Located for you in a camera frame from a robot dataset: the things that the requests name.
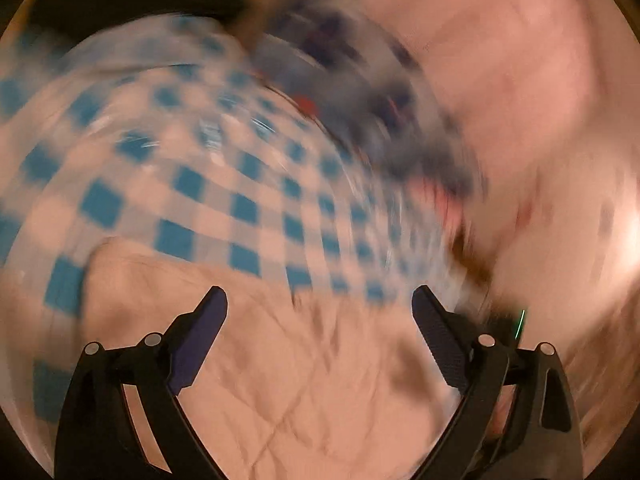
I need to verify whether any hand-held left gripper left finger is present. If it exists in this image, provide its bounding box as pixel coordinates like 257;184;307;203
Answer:
54;285;229;480

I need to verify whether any white quilted jacket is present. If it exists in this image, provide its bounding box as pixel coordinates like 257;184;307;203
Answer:
82;237;481;480

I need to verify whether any blue checkered bed sheet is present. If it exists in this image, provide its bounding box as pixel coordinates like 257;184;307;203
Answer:
0;15;481;461

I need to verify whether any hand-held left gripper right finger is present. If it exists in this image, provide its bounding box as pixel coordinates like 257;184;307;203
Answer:
411;285;585;480

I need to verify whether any whale print curtain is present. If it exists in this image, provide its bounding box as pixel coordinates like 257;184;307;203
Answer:
250;0;491;201

